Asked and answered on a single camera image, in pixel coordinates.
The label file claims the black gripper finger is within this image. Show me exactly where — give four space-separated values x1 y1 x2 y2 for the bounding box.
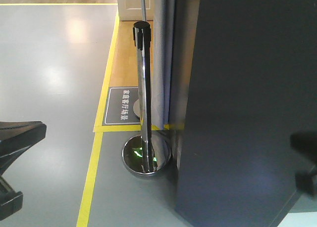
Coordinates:
0 121 47 174
0 177 23 220
295 172 317 196
290 131 317 164

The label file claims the white fridge door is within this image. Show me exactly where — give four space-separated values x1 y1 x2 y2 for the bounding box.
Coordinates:
175 0 317 227

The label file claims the grey curtain beside fridge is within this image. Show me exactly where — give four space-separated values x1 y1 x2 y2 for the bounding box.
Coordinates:
151 0 175 130

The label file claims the dark floor sign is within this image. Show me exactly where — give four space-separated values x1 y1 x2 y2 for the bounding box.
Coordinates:
103 87 139 126

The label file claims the white panel door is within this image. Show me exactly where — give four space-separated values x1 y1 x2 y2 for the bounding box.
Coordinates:
117 0 155 21

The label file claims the black stanchion post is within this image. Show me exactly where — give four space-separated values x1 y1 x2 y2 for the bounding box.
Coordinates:
122 21 171 177

